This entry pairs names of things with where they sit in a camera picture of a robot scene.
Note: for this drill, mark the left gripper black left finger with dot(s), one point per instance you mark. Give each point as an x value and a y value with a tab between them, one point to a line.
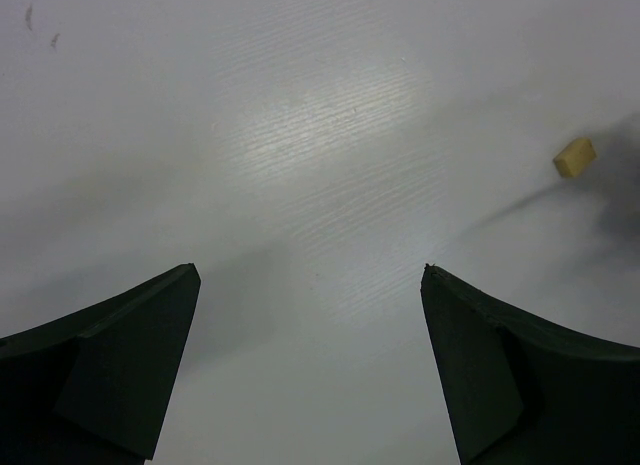
93	387

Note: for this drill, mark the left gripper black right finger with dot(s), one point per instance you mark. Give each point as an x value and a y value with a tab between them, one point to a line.
520	389

